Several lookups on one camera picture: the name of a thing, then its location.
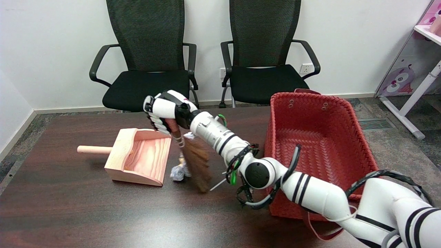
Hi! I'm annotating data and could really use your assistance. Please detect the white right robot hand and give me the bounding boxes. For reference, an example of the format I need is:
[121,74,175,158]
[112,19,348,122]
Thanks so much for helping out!
[143,90,198,135]

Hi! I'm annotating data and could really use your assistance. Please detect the brown straw hand broom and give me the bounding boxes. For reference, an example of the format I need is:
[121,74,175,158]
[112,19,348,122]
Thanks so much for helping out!
[168,119,212,193]

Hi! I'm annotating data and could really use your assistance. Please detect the wooden dustpan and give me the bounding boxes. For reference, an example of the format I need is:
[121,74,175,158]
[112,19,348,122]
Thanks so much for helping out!
[77,128,172,187]

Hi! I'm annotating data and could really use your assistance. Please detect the black mesh office chair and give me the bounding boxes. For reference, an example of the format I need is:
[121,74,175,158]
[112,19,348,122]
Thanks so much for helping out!
[89,0,200,112]
[220,0,321,109]

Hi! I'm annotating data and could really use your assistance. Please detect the red woven basket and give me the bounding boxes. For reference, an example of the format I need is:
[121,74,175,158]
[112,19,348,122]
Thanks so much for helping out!
[265,89,379,241]

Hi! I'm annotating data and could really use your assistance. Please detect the metal floor vent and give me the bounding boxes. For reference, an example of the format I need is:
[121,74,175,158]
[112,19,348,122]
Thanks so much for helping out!
[358,118,396,130]

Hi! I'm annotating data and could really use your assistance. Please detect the pink owl print board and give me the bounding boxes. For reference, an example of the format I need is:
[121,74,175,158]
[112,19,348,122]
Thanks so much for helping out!
[375,0,441,98]

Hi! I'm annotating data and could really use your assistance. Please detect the pink cup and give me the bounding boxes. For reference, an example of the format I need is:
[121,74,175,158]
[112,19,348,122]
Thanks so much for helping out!
[429,14,441,35]

